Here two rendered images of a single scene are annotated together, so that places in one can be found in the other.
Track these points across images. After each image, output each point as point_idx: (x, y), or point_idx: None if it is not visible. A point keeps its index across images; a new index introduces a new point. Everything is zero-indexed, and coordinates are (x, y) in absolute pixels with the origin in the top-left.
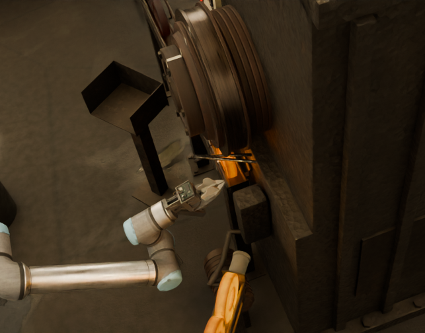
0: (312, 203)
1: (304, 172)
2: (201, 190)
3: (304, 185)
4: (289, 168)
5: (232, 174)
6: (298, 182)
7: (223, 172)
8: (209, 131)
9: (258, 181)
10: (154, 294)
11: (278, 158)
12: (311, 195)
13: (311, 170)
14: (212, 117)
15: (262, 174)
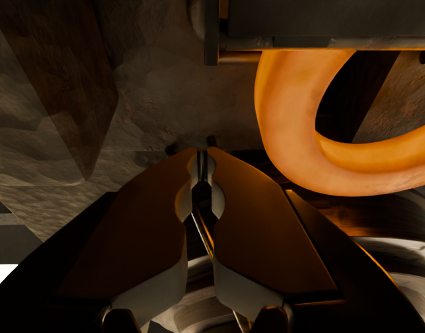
0: None
1: (48, 224)
2: (252, 319)
3: (33, 205)
4: (85, 183)
5: (262, 78)
6: (47, 191)
7: (371, 49)
8: (178, 330)
9: (159, 32)
10: None
11: (133, 155)
12: (10, 210)
13: (41, 240)
14: (174, 329)
15: (121, 145)
